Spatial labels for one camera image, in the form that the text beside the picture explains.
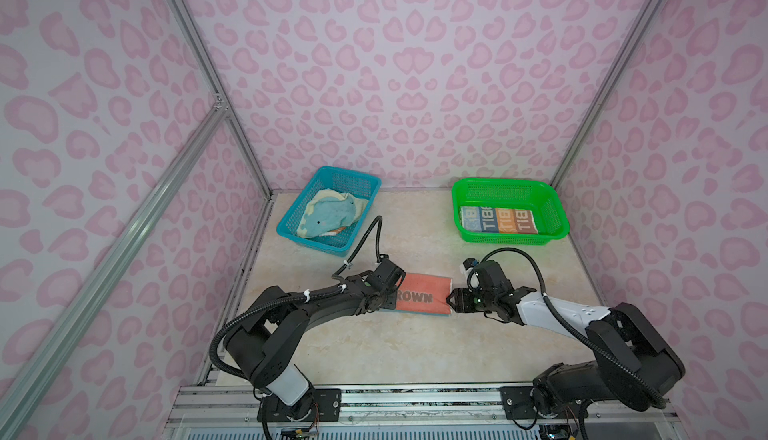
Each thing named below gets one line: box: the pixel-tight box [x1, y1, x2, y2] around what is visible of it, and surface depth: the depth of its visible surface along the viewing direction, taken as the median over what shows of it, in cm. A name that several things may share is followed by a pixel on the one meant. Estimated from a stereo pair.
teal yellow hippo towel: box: [296, 188, 369, 239], surface depth 109 cm
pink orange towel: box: [380, 273, 453, 315], surface depth 92 cm
